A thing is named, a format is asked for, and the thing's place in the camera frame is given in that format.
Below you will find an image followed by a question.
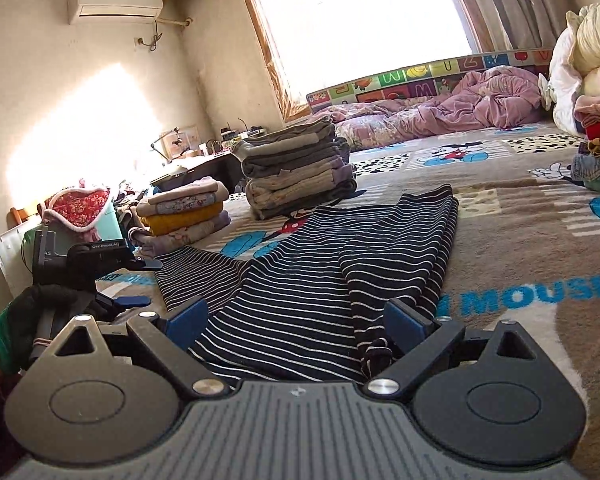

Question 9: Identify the black white striped garment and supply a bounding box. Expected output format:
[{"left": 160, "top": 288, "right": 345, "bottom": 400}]
[{"left": 156, "top": 185, "right": 458, "bottom": 384}]

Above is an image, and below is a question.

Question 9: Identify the small stack of folded clothes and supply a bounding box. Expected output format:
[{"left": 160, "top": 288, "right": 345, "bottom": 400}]
[{"left": 128, "top": 177, "right": 230, "bottom": 257}]

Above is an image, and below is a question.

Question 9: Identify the stack of grey folded clothes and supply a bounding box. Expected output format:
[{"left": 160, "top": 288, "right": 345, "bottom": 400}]
[{"left": 232, "top": 117, "right": 358, "bottom": 220}]

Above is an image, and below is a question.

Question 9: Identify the pile of mixed clothes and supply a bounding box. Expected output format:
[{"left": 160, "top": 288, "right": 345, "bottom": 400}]
[{"left": 535, "top": 1, "right": 600, "bottom": 193}]

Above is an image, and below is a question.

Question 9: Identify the red floral heart cushion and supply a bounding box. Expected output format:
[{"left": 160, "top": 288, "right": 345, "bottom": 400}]
[{"left": 42, "top": 188, "right": 110, "bottom": 233}]

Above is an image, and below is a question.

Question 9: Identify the dark desk with clutter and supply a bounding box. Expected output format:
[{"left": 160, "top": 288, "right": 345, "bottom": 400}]
[{"left": 150, "top": 126, "right": 266, "bottom": 194}]

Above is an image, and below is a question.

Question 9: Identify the Mickey Mouse carpet blanket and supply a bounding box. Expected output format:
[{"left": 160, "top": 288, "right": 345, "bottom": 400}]
[{"left": 97, "top": 122, "right": 600, "bottom": 479}]

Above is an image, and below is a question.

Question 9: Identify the pink purple quilt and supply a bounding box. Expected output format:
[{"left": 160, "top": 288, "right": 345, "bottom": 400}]
[{"left": 312, "top": 66, "right": 542, "bottom": 151}]

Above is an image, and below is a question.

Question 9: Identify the colourful alphabet foam mat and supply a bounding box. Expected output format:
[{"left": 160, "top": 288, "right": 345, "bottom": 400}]
[{"left": 306, "top": 48, "right": 553, "bottom": 113}]

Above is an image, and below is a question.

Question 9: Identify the grey curtain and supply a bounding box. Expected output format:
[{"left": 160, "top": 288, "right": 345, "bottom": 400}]
[{"left": 460, "top": 0, "right": 576, "bottom": 50}]

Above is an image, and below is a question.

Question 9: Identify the white wall air conditioner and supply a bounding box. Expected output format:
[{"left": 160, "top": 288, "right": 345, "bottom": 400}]
[{"left": 67, "top": 0, "right": 163, "bottom": 24}]

